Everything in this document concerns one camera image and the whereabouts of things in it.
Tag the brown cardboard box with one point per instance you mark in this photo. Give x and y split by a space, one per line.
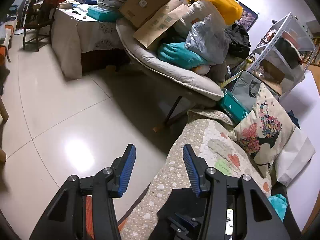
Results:
139 12

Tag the white metal shelf rack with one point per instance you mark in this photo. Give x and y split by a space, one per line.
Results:
284 53

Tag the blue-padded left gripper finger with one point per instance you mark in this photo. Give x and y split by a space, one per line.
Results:
65 215

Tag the translucent plastic bag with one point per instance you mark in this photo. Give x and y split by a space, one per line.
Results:
208 39

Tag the floral print cushion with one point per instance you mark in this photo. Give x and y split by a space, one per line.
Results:
263 133

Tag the beige padded lounge chair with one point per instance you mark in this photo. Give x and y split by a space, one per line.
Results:
149 59

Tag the teal cloth on chair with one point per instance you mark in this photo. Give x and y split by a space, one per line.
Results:
176 54

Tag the black clothes pile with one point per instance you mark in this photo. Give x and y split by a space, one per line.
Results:
239 45

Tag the grey fabric storage bag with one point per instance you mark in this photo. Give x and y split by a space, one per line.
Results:
247 87

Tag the teal cardboard box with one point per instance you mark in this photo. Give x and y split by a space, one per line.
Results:
233 107

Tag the table with beige tablecloth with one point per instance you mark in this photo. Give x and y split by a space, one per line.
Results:
75 33

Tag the yellow bag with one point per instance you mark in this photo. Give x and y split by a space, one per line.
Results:
230 10

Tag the dark wooden chair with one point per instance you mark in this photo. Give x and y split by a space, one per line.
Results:
41 20

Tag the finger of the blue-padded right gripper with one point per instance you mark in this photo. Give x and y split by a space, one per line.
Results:
253 215

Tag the patchwork quilted bed cover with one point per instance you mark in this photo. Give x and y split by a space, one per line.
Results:
205 136

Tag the teal fluffy towel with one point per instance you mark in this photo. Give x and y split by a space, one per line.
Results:
279 203

